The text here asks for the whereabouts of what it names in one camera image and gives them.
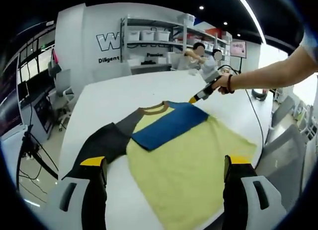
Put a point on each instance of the person's white sleeve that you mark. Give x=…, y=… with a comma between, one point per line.
x=310, y=45

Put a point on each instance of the grey mesh office chair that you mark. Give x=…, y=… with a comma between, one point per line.
x=285, y=155

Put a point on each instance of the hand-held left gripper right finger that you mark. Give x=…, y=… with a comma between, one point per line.
x=236, y=190

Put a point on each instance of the white office chair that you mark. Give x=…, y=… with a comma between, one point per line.
x=63, y=83

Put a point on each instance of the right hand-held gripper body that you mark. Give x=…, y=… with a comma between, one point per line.
x=212, y=83

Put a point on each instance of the black computer monitor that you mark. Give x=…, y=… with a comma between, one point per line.
x=23, y=91

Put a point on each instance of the person's right hand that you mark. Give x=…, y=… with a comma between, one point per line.
x=223, y=83

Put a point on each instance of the yellow blue grey garment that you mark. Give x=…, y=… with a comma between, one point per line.
x=188, y=160

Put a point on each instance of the white storage bin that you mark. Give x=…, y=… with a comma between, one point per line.
x=163, y=35
x=148, y=35
x=133, y=34

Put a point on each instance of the metal storage shelf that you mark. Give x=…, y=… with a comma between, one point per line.
x=124, y=41

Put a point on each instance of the black tripod stand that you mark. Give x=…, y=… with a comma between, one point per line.
x=27, y=140

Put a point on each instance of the black device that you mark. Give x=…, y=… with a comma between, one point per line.
x=259, y=95

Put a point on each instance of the hanging pink grey bag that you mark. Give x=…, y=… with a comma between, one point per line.
x=55, y=61

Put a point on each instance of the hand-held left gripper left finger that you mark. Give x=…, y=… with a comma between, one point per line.
x=95, y=190

